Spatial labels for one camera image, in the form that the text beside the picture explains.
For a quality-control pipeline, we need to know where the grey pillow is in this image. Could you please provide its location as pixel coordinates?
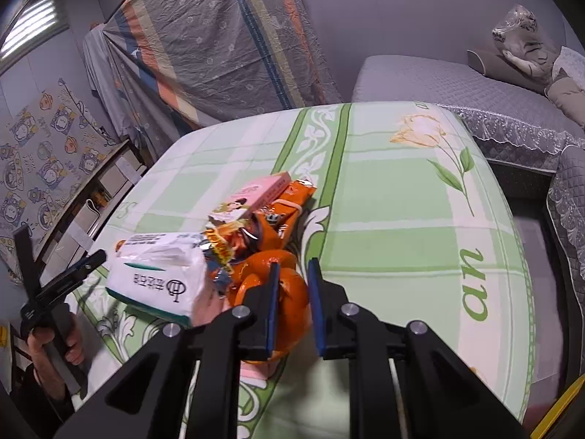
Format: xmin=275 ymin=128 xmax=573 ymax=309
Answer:
xmin=467 ymin=48 xmax=549 ymax=94

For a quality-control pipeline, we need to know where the cartoon printed cloth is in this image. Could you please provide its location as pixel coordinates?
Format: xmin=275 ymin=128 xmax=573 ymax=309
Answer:
xmin=0 ymin=78 xmax=120 ymax=279

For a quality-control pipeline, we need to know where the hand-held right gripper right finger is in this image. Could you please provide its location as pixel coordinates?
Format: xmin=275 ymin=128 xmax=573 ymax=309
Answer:
xmin=307 ymin=258 xmax=533 ymax=439

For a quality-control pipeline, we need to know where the window blind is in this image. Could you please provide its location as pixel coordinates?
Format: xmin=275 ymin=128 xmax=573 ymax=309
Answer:
xmin=0 ymin=0 xmax=69 ymax=74

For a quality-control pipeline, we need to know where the white lace cushion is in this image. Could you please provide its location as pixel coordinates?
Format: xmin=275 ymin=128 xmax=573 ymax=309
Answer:
xmin=551 ymin=46 xmax=585 ymax=83

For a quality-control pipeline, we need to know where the low white cabinet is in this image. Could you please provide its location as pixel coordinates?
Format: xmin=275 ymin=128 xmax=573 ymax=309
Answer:
xmin=34 ymin=139 xmax=147 ymax=279

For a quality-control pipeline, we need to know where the white tissue pack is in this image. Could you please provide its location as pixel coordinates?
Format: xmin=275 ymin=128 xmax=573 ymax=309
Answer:
xmin=106 ymin=232 xmax=212 ymax=329

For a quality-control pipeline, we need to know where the person's left forearm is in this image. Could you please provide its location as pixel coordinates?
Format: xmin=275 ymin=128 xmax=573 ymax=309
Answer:
xmin=9 ymin=366 xmax=76 ymax=421

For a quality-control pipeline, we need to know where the pink cartoon box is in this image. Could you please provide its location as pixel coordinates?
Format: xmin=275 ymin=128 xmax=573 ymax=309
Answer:
xmin=208 ymin=171 xmax=293 ymax=227

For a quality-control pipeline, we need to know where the striped grey sheet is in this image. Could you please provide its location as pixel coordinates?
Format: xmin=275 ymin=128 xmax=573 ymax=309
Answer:
xmin=103 ymin=0 xmax=343 ymax=129

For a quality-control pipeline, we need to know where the person's left hand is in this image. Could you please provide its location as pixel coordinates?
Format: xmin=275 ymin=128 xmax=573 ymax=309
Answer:
xmin=26 ymin=324 xmax=87 ymax=401

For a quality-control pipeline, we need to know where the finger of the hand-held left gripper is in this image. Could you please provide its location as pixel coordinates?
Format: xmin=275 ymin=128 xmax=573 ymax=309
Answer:
xmin=39 ymin=249 xmax=109 ymax=299
xmin=13 ymin=226 xmax=45 ymax=303

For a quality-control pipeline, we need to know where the plush tiger in plastic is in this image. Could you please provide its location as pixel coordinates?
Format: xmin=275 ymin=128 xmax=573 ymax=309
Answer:
xmin=492 ymin=4 xmax=561 ymax=78

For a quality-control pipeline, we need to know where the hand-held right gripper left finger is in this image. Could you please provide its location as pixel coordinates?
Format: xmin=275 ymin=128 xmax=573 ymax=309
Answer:
xmin=54 ymin=262 xmax=282 ymax=439

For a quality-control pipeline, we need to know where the yellow red candy wrapper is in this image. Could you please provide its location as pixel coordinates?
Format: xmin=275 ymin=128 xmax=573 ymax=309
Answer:
xmin=201 ymin=222 xmax=250 ymax=279

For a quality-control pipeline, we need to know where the white paper strip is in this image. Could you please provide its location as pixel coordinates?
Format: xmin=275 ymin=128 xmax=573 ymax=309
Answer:
xmin=115 ymin=158 xmax=140 ymax=183

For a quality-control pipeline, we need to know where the grey sofa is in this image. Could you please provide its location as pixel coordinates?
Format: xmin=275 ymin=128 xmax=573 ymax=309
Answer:
xmin=352 ymin=46 xmax=585 ymax=307

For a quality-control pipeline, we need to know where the orange snack wrapper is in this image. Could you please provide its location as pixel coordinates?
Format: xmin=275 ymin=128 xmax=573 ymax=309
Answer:
xmin=249 ymin=179 xmax=317 ymax=257

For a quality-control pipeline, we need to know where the yellow trash bin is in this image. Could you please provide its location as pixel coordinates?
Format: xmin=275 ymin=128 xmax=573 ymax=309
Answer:
xmin=530 ymin=375 xmax=579 ymax=439

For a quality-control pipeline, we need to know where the plain grey cloth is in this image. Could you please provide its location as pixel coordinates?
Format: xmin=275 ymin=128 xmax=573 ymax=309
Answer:
xmin=82 ymin=23 xmax=151 ymax=165

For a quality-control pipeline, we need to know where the beige grey cushion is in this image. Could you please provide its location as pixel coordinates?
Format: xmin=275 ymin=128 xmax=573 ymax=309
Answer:
xmin=546 ymin=68 xmax=585 ymax=126

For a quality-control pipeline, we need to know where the green floral tablecloth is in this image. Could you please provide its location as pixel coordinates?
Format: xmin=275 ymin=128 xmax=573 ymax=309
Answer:
xmin=75 ymin=101 xmax=537 ymax=439

